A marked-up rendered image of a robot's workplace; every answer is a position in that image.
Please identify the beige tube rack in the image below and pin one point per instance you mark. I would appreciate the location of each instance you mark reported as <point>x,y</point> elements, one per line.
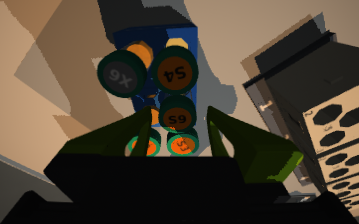
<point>302,198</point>

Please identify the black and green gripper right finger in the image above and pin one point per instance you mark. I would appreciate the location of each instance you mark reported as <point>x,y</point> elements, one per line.
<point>263,157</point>

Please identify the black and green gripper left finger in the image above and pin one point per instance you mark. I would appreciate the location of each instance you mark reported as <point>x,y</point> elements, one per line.
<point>112,139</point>

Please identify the tan bucket adapter with holes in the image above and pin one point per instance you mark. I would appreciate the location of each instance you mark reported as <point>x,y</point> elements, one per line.
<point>324,85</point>
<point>346,200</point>
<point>342,187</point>
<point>340,162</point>

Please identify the sample tube with orange liquid and dark green cap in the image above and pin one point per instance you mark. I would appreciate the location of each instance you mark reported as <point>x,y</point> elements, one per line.
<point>155,137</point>

